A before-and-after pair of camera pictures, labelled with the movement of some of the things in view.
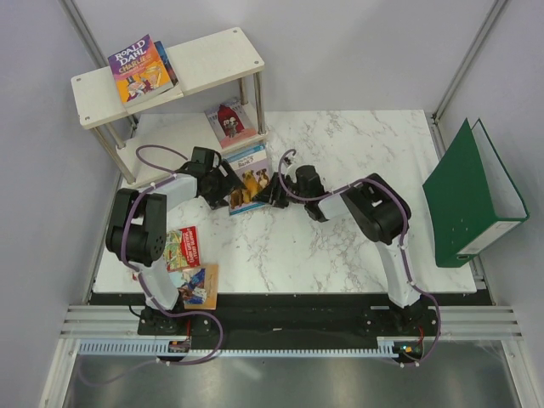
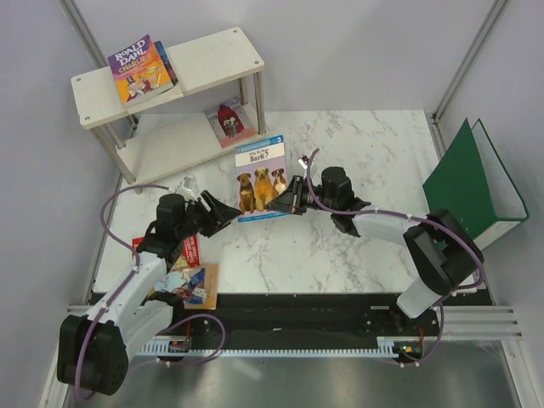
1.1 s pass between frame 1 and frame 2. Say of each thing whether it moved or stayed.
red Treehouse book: stayed
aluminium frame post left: stayed
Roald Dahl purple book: stayed
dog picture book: moved
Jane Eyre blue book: stayed
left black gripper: moved
